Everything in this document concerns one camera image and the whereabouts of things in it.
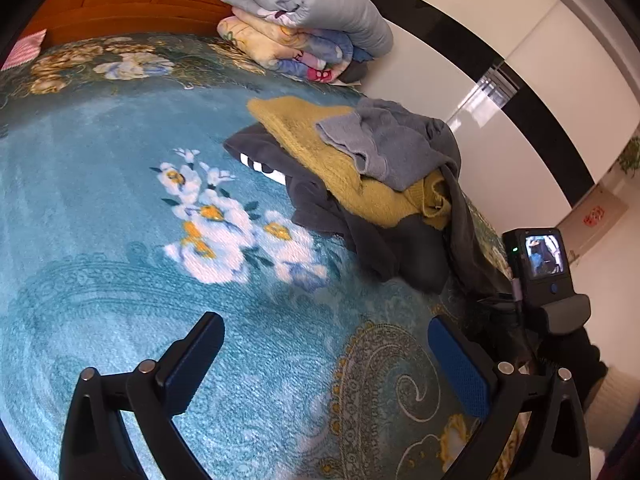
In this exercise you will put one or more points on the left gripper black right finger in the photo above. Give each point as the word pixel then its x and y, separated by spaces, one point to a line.
pixel 554 445

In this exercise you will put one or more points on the white black wardrobe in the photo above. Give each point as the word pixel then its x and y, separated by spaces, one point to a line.
pixel 538 105

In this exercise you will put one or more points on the green potted plant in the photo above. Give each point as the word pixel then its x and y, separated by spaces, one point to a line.
pixel 629 159

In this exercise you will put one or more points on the blue-grey sweatshirt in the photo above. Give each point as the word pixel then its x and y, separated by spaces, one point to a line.
pixel 389 144

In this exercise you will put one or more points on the dark grey sweatpants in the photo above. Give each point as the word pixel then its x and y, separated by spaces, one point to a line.
pixel 418 253

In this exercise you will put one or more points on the mustard yellow knit sweater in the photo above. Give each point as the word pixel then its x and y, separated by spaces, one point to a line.
pixel 292 122

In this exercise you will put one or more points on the teal floral bed blanket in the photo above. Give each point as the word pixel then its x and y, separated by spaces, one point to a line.
pixel 124 219

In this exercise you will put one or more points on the floral folded quilt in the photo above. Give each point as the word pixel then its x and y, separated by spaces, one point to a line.
pixel 319 55

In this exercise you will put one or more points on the beige door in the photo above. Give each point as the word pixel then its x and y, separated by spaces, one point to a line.
pixel 590 220

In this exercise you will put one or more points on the light blue folded quilt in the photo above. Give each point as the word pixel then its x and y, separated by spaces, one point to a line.
pixel 358 19

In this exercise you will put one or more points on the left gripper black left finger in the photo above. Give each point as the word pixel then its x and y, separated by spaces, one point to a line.
pixel 96 444

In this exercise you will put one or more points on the right hand in glove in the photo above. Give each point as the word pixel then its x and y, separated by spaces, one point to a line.
pixel 587 367

